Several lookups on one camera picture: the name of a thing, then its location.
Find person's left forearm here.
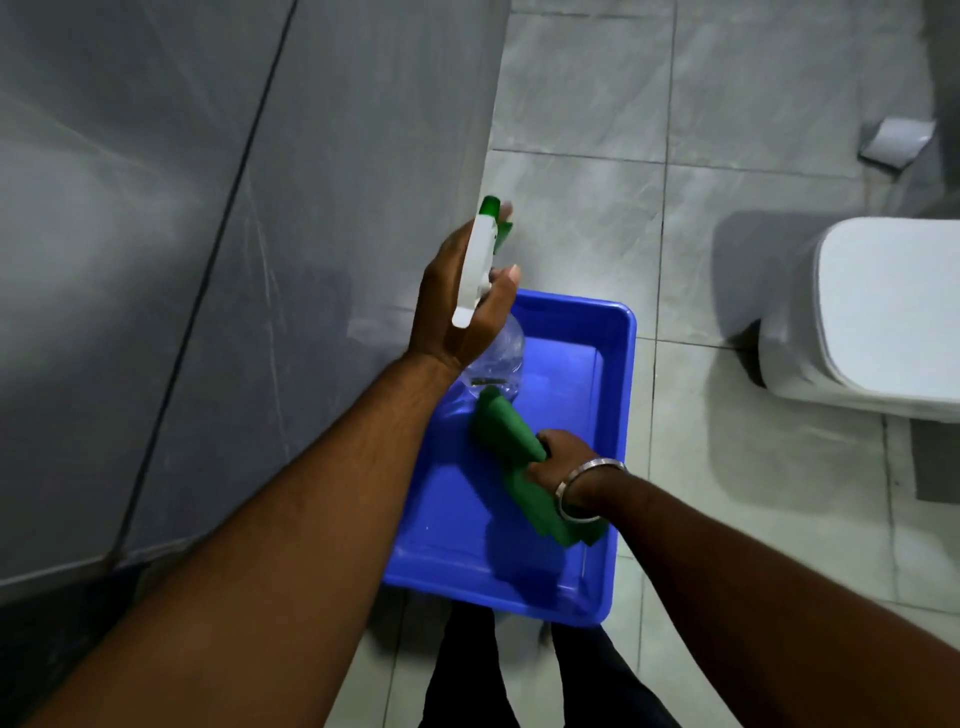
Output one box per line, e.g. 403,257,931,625
22,351,462,728

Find silver bracelet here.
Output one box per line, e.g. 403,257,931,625
554,458,628,525

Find person's black trousers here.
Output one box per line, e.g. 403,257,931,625
418,600,682,728

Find white wall fixture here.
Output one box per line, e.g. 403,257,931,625
858,116,938,173

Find person's right hand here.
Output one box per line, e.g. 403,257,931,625
525,429,628,520

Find dark grey floor mat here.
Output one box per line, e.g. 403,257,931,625
909,417,960,506

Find person's right forearm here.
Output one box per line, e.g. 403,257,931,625
568,468,960,728

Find person's left hand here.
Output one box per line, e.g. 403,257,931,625
407,199,522,374

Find green cleaning cloth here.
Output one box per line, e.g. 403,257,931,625
469,384,610,549

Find white toilet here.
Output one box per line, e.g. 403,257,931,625
756,216,960,423

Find blue plastic tray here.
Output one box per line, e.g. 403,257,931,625
382,288,639,628

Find clear spray bottle green nozzle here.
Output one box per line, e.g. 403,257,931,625
451,195,527,403

